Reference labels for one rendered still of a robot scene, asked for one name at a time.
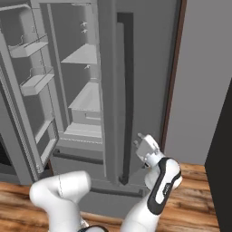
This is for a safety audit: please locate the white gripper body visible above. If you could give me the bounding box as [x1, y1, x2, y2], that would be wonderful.
[134, 134, 161, 161]

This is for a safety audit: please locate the grey fridge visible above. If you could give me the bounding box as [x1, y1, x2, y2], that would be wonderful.
[0, 0, 184, 219]

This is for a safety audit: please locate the grey fridge crisper drawer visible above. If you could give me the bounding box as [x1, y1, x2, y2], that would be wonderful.
[68, 81, 102, 126]

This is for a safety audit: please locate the grey closed fridge door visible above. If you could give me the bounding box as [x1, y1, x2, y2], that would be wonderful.
[98, 0, 183, 187]

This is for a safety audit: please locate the tall grey door bin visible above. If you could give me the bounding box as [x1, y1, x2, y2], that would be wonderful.
[34, 117, 60, 166]

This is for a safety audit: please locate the grey fridge shelf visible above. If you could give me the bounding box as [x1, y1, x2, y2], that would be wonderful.
[60, 43, 100, 65]

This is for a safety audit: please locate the wide grey door bin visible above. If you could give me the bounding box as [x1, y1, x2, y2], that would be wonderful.
[19, 66, 55, 97]

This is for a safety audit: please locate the grey open fridge door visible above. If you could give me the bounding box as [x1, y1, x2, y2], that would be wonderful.
[0, 0, 60, 183]

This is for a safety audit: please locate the small grey door bin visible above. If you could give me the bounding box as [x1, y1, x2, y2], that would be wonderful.
[7, 34, 50, 59]

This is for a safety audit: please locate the grey freezer drawer front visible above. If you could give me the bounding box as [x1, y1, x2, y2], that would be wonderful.
[48, 147, 150, 219]

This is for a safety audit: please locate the brown wooden side panel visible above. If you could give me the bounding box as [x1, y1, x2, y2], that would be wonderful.
[159, 0, 189, 153]

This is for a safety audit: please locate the black cabinet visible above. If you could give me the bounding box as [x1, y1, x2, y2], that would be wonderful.
[204, 86, 232, 232]

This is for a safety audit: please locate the dark fridge door handle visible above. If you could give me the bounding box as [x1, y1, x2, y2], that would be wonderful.
[116, 12, 135, 186]

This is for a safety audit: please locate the dark long freezer handle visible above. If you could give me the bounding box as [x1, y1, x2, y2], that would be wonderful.
[90, 187, 144, 198]

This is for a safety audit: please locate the dark freezer drawer handle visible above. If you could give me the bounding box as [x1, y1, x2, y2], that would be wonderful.
[52, 150, 105, 166]

